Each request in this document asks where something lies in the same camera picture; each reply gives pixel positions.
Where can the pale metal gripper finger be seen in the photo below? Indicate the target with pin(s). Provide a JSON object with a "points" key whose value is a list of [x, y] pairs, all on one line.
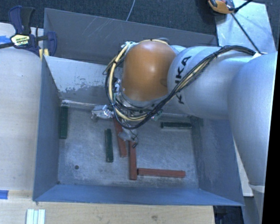
{"points": [[124, 135], [132, 135]]}

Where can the red-brown flat block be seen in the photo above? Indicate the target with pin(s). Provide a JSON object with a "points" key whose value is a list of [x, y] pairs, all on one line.
{"points": [[122, 148], [132, 162], [161, 172]]}

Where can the dark green flat block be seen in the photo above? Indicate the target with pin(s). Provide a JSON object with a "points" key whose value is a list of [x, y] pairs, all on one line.
{"points": [[108, 146], [176, 125], [64, 124]]}

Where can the grey metal bin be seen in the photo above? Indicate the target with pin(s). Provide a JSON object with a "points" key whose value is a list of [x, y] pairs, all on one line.
{"points": [[85, 170]]}

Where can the pale wood board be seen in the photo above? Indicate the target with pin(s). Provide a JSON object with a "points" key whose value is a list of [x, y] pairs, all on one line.
{"points": [[13, 121]]}

